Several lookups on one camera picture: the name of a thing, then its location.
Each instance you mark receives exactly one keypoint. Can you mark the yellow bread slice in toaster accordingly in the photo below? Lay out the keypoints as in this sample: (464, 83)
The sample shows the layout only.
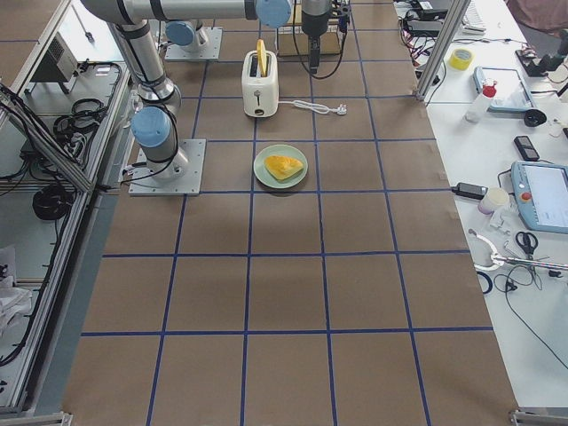
(262, 57)

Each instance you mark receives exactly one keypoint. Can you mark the aluminium frame post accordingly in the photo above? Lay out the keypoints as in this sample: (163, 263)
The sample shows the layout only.
(445, 37)

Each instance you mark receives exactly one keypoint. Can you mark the black power adapter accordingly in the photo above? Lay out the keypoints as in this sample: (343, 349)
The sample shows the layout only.
(470, 191)

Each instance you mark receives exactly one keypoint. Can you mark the blue teach pendant near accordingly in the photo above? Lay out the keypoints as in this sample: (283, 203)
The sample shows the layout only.
(540, 191)

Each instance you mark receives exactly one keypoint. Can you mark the white paper cup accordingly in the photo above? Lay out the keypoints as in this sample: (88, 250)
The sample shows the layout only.
(493, 199)

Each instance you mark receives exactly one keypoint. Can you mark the yellow tape roll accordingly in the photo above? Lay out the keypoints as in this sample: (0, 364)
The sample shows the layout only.
(460, 59)

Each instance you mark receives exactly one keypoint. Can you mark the blue teach pendant far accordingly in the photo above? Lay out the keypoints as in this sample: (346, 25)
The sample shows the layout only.
(512, 93)

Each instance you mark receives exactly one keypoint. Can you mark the yellow bread on plate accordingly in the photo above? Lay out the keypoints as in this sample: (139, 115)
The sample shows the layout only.
(282, 167)

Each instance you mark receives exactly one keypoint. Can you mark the white bottle red cap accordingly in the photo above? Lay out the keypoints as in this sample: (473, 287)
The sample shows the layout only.
(482, 102)

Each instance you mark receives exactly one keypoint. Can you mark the light green plate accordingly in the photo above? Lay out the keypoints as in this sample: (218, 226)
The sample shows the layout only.
(265, 178)

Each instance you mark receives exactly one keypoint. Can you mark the blue teach pendant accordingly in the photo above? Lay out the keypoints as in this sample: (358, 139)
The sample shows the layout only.
(540, 191)
(512, 93)

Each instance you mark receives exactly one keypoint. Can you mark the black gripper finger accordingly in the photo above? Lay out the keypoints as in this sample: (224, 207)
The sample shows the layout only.
(314, 54)

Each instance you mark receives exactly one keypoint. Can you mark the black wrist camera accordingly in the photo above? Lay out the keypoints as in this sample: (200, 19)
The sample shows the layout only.
(341, 10)

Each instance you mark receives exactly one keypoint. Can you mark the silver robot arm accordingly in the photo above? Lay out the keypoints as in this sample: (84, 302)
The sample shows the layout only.
(186, 35)
(154, 127)

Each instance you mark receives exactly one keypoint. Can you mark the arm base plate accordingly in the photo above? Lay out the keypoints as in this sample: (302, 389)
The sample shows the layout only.
(211, 52)
(182, 176)

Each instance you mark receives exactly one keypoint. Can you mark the white two-slot toaster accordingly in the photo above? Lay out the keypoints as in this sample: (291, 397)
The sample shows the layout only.
(260, 94)

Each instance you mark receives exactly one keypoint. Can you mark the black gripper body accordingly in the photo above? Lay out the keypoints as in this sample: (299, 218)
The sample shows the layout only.
(312, 21)

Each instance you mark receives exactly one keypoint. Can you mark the black scissors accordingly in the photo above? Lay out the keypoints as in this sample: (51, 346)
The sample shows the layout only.
(528, 242)

